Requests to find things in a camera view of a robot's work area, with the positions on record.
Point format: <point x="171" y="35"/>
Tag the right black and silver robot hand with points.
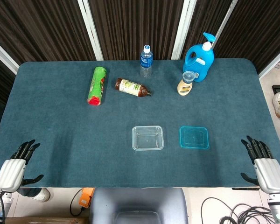
<point x="269" y="173"/>

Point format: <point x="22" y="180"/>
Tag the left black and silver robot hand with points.
<point x="10" y="173"/>

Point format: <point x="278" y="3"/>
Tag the blue translucent lid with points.
<point x="194" y="137"/>

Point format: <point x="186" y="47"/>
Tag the clear plastic food container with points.
<point x="148" y="138"/>

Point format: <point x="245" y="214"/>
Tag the orange plastic device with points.
<point x="86" y="197"/>

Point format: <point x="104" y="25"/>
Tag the green red chips can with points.
<point x="96" y="85"/>

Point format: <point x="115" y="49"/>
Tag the teal table cloth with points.
<point x="72" y="140"/>

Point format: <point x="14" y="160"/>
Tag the cream mayonnaise squeeze bottle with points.
<point x="185" y="86"/>

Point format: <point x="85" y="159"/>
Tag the blue detergent jug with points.
<point x="200" y="60"/>

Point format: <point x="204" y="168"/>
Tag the brown tea bottle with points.
<point x="130" y="87"/>

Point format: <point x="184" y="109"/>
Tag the clear bottle blue label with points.
<point x="146" y="61"/>

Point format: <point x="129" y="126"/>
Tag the thin white frame post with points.
<point x="226" y="18"/>

